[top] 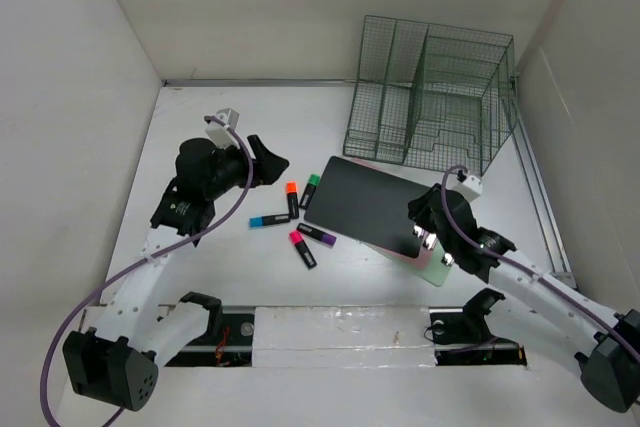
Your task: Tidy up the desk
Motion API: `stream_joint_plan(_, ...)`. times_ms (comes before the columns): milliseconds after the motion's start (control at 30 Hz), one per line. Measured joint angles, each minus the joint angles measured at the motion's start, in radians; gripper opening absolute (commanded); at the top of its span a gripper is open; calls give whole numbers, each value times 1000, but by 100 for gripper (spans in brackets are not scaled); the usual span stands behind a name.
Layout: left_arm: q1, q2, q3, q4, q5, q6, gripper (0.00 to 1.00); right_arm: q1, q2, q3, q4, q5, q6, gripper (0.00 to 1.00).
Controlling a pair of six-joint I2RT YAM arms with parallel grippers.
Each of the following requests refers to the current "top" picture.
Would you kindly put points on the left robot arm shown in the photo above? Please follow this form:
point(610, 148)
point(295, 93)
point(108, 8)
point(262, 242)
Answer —
point(117, 360)

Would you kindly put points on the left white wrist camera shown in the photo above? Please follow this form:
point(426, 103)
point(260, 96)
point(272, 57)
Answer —
point(219, 126)

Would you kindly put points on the green clipboard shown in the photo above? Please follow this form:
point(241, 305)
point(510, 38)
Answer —
point(438, 267)

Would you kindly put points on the pink clipboard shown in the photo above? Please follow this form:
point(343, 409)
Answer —
point(419, 263)

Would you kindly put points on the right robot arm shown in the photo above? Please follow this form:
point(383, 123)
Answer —
point(532, 307)

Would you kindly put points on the orange highlighter marker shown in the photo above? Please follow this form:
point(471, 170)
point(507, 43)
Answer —
point(292, 200)

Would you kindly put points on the black clipboard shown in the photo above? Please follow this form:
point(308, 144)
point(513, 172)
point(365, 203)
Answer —
point(367, 205)

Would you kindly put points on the green wire desk organizer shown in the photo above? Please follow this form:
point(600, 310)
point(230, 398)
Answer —
point(430, 96)

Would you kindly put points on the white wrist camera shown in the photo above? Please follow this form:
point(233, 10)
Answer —
point(219, 126)
point(469, 186)

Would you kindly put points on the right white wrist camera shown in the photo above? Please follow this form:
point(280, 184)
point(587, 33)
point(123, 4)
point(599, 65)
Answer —
point(469, 186)

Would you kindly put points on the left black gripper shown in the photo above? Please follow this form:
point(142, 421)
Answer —
point(266, 165)

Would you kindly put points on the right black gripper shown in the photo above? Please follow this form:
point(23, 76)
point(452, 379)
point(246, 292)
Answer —
point(419, 207)

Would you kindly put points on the metal rail bracket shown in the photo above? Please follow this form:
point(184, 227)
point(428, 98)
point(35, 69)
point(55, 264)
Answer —
point(566, 278)

